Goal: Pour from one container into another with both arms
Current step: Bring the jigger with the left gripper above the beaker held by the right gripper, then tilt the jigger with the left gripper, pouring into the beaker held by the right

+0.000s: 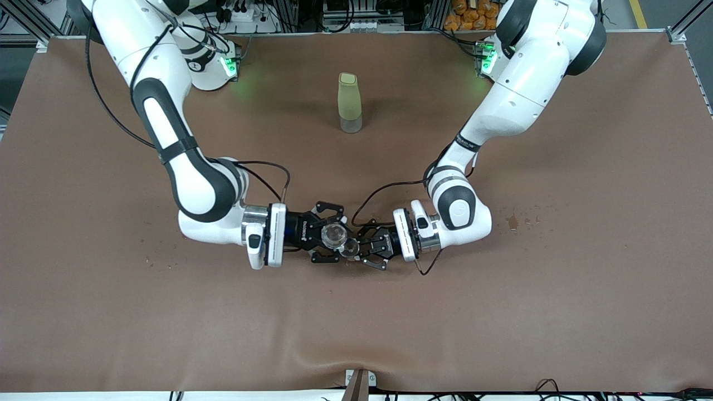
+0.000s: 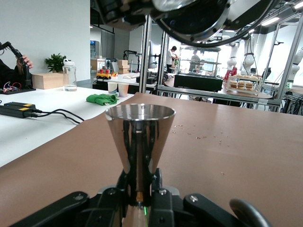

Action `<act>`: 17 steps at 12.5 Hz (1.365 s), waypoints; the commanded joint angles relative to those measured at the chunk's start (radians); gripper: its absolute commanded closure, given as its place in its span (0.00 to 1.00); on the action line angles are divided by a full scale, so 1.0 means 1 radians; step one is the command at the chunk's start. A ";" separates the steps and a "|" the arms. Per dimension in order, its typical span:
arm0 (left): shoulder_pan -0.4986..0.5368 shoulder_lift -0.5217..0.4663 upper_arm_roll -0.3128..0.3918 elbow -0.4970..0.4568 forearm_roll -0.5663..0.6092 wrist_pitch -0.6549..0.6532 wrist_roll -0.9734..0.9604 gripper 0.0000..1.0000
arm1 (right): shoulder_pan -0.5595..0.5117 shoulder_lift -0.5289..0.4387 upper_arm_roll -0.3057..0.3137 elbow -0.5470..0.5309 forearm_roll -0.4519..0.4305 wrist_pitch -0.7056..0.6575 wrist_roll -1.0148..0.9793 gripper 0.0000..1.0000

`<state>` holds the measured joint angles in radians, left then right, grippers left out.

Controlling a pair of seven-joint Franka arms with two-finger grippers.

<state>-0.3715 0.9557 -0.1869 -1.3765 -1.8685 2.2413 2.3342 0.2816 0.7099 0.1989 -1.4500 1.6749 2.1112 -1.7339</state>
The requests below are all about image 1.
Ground clear glass beaker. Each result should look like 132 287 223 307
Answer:
321 223 349 249

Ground green bottle with glass base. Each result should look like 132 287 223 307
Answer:
338 72 363 134

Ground white power strip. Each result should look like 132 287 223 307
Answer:
214 0 279 26

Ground orange bread pile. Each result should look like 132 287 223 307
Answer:
444 0 502 31

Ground gripper cable with beige connector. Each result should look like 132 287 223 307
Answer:
417 250 445 277

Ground metal table edge bracket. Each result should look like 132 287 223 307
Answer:
345 369 377 401

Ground black floor cables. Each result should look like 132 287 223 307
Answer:
532 379 713 401

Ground aluminium frame profile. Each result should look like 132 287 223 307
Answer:
0 0 70 52
666 0 713 44

